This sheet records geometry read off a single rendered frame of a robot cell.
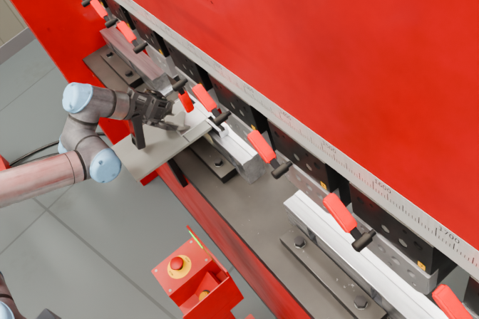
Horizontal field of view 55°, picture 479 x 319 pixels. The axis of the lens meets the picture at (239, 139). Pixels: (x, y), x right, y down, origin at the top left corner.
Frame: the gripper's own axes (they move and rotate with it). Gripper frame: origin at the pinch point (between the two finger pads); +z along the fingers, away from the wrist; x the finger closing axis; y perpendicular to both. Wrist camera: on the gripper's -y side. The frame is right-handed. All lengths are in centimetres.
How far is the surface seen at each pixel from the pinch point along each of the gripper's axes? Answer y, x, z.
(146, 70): 2.2, 38.2, 6.9
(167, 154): -7.4, -6.9, -5.4
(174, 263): -32.0, -24.5, -1.5
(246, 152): 3.7, -21.3, 8.5
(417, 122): 39, -81, -39
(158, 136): -6.0, 1.7, -4.2
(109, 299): -113, 38, 36
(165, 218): -80, 57, 64
